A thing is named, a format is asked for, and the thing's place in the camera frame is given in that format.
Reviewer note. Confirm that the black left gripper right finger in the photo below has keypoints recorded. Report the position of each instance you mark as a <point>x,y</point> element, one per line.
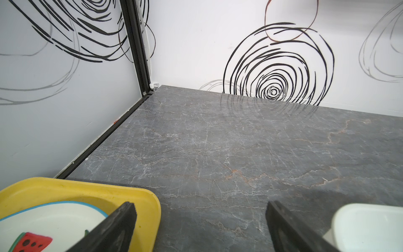
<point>290,234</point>

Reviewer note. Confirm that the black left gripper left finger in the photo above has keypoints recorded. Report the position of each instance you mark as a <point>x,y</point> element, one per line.
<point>113,234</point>

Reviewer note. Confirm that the white plastic storage box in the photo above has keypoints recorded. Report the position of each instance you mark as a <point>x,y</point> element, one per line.
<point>367,228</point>

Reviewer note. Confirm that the yellow plastic tray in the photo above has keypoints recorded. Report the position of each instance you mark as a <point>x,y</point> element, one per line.
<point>40,190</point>

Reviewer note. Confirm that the watermelon pattern white plate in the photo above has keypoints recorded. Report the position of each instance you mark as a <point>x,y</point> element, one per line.
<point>46,227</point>

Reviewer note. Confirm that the black aluminium corner post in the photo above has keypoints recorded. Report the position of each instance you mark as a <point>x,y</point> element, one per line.
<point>134,31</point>

